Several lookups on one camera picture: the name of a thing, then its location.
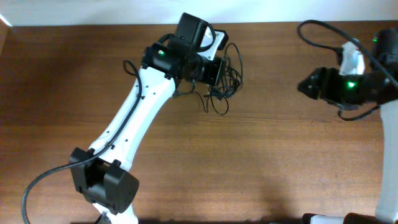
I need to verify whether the camera cable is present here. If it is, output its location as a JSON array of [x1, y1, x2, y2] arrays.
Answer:
[[297, 19, 398, 122], [21, 59, 144, 224]]

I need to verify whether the black USB cable short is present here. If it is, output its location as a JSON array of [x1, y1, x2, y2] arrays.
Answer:
[[172, 55, 244, 116]]

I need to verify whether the right camera cable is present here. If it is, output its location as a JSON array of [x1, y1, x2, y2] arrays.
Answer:
[[297, 19, 398, 122]]

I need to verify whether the left camera cable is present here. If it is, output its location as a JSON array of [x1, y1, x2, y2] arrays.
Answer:
[[21, 59, 144, 224]]

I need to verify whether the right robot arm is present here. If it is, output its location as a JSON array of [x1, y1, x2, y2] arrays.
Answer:
[[297, 24, 397, 223]]

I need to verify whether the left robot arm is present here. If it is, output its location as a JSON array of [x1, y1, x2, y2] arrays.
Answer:
[[69, 13, 229, 223]]

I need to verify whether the black USB cable long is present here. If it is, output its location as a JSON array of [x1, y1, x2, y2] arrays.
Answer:
[[207, 42, 244, 116]]

